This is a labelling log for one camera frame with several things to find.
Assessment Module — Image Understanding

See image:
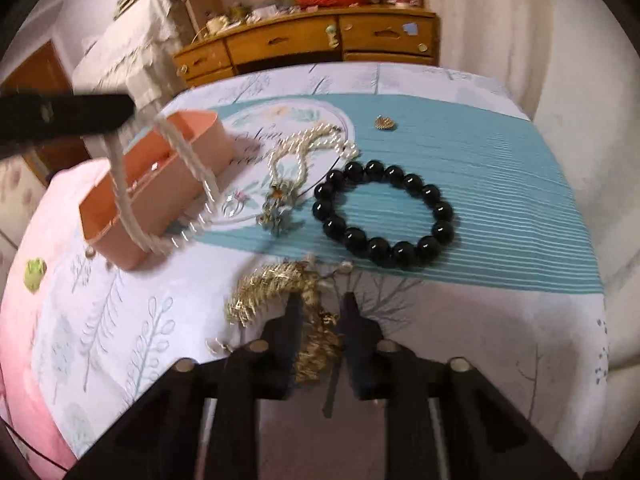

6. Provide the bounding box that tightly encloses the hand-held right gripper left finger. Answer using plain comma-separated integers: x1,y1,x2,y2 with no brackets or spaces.
65,291,306,480

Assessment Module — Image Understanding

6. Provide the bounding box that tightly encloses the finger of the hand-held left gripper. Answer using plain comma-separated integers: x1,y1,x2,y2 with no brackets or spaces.
0,91,137,159

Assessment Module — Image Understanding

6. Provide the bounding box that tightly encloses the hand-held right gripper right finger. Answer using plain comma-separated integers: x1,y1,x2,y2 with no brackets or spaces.
339,291,584,480

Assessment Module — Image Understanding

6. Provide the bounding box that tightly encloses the gold chain necklace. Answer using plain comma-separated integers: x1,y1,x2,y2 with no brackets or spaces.
225,256,357,387

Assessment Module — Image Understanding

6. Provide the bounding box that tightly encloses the brown wooden door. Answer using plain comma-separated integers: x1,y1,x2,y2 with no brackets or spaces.
0,40,93,183

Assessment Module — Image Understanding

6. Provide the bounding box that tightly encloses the white patterned cloth cover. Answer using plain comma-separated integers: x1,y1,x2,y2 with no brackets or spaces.
74,0,193,111

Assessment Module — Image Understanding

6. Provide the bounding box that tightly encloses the silver butterfly brooch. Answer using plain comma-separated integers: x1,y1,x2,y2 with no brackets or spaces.
256,180,305,237

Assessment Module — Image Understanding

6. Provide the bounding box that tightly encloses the pink blanket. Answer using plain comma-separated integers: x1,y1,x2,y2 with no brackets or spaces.
0,159,113,477

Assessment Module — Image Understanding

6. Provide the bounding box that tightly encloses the green frog sticker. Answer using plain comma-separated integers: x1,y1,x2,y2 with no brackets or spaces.
23,258,47,292

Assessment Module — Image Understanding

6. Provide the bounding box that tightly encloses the printed leaf tablecloth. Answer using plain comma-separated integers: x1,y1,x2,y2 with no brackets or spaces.
30,62,612,461

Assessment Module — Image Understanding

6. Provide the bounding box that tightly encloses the wooden dresser with drawers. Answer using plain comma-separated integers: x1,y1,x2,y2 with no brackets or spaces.
172,0,442,89

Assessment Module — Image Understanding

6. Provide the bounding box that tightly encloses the small silver ring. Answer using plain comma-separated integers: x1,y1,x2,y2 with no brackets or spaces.
221,191,252,219

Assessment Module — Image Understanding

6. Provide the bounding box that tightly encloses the black bead bracelet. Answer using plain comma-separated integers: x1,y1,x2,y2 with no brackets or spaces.
312,159,455,269

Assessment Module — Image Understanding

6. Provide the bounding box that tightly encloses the white pearl necklace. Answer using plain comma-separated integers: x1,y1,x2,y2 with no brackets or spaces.
266,125,362,196

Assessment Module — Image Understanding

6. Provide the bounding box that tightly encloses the thin black cable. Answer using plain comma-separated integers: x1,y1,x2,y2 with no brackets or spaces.
0,419,71,474

